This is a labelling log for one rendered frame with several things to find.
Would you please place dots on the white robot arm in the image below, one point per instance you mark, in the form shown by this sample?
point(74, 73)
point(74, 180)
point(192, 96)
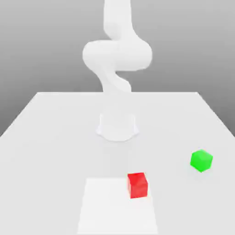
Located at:
point(117, 55)

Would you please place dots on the small red cube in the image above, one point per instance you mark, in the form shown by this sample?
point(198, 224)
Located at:
point(138, 185)

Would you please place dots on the small green cube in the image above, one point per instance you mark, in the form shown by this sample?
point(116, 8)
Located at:
point(201, 161)

